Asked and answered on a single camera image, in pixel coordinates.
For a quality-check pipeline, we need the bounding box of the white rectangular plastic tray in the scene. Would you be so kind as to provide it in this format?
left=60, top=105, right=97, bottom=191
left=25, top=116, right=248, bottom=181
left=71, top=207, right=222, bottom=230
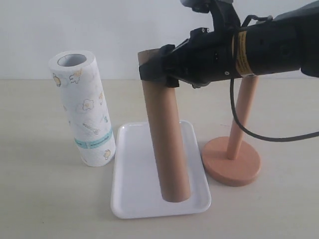
left=111, top=120, right=211, bottom=219

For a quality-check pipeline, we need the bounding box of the wooden paper towel holder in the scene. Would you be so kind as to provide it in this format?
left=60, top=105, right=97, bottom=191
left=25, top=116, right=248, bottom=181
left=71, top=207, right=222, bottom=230
left=202, top=76, right=261, bottom=187

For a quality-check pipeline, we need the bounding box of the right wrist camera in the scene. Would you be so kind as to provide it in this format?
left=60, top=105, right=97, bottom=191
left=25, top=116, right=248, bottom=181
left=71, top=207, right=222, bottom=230
left=180, top=0, right=241, bottom=31

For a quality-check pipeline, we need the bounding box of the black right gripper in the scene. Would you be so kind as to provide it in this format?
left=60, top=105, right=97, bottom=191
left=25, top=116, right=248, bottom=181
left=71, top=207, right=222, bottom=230
left=139, top=27, right=237, bottom=88

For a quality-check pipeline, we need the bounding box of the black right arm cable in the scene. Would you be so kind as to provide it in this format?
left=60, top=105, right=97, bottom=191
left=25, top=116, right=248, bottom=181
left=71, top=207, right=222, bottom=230
left=228, top=14, right=319, bottom=142

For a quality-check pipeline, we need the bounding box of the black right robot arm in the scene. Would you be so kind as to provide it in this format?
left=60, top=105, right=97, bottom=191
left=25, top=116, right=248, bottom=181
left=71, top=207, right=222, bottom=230
left=139, top=0, right=319, bottom=88

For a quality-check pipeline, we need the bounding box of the brown cardboard tube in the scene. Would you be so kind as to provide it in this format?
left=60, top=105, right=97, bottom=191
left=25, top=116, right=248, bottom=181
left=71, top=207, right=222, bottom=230
left=137, top=49, right=192, bottom=204

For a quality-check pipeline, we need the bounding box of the printed white paper towel roll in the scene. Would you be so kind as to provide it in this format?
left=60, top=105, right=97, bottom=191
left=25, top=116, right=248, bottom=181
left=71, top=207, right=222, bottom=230
left=48, top=50, right=116, bottom=167

